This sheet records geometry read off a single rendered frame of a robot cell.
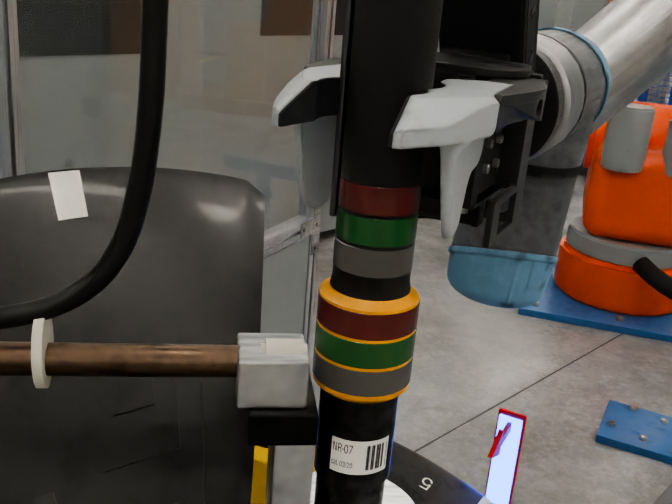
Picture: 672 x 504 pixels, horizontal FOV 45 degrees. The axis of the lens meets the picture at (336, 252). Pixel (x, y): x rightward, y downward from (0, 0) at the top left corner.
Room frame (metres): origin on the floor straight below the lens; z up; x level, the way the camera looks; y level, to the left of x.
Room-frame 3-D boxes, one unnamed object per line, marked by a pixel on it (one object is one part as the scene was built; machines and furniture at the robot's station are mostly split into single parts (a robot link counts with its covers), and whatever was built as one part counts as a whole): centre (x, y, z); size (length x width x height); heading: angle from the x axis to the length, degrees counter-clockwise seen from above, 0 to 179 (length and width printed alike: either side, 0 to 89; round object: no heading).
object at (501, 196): (0.42, -0.06, 1.48); 0.12 x 0.08 x 0.09; 154
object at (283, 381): (0.32, -0.01, 1.35); 0.09 x 0.07 x 0.10; 99
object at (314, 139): (0.34, 0.01, 1.48); 0.09 x 0.03 x 0.06; 144
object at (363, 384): (0.32, -0.02, 1.39); 0.04 x 0.04 x 0.01
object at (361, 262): (0.32, -0.02, 1.44); 0.03 x 0.03 x 0.01
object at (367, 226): (0.32, -0.02, 1.45); 0.03 x 0.03 x 0.01
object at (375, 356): (0.32, -0.02, 1.40); 0.04 x 0.04 x 0.01
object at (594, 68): (0.56, -0.13, 1.48); 0.11 x 0.08 x 0.09; 154
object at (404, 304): (0.32, -0.02, 1.40); 0.04 x 0.04 x 0.05
